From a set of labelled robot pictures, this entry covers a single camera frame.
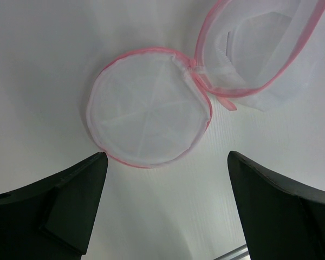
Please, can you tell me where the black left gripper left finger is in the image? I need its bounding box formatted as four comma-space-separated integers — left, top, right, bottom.
0, 152, 108, 259

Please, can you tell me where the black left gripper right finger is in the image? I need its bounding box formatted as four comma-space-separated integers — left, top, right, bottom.
227, 151, 325, 259

